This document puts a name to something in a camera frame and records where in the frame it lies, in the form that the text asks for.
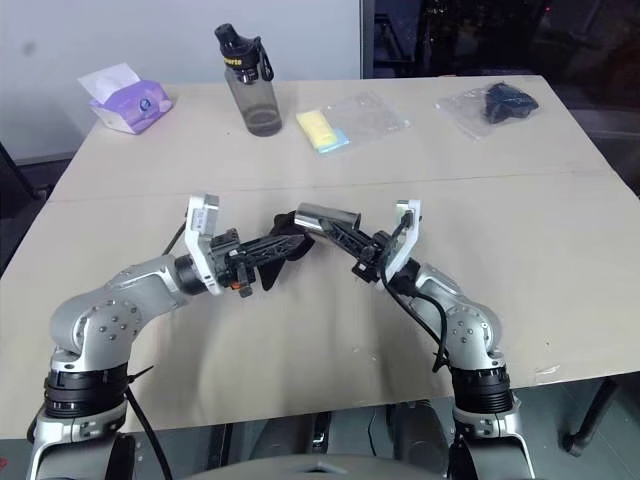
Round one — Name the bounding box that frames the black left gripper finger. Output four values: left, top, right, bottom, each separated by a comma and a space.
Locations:
238, 233, 314, 257
244, 247, 302, 269

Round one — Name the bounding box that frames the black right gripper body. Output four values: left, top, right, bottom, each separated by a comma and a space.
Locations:
351, 229, 397, 287

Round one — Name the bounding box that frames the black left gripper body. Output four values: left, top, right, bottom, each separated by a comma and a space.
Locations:
208, 227, 257, 302

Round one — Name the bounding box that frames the black drawstring pouch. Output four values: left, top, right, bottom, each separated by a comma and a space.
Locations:
256, 211, 315, 292

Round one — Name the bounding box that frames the shiny metal cup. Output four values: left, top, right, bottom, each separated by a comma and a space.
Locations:
293, 201, 365, 237

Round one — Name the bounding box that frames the yellow and blue cloth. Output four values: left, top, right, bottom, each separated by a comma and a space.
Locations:
295, 109, 351, 158

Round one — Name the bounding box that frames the clear bag with yellow cloth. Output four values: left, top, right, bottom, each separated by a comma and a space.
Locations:
294, 91, 414, 159

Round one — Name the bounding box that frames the black zip tie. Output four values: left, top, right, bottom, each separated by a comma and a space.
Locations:
124, 365, 156, 391

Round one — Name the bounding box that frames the grey transparent water bottle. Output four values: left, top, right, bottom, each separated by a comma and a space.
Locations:
214, 22, 284, 138

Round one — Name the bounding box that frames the clear bag with black item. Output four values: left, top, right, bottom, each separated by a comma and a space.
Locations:
433, 81, 542, 143

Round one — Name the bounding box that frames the dark rounded shape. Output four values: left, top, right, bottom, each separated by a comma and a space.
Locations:
386, 399, 459, 469

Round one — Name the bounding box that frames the purple tissue pack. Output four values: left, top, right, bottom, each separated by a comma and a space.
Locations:
77, 62, 176, 136

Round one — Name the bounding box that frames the black folded fabric item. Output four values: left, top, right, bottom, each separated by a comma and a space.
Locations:
481, 81, 542, 127

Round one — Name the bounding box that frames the dark grey robot torso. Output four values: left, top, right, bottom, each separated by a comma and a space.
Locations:
183, 451, 452, 480

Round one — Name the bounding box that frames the black table leg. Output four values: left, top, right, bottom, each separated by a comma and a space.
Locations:
563, 377, 622, 458

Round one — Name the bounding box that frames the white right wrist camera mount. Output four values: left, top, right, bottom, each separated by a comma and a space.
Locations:
381, 198, 423, 291

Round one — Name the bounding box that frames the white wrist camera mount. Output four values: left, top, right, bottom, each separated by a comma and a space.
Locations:
183, 192, 224, 296
381, 198, 423, 291

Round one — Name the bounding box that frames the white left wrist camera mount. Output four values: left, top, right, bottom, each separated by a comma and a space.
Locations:
183, 192, 224, 296

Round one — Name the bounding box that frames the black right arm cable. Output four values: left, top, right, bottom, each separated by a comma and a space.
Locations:
379, 212, 452, 375

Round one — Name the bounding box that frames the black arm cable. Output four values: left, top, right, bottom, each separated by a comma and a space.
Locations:
123, 219, 190, 480
379, 212, 452, 375

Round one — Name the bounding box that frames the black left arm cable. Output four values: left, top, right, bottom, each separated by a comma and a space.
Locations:
123, 219, 190, 480

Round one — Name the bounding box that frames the grey window frame post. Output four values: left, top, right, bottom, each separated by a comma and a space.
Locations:
358, 0, 377, 81

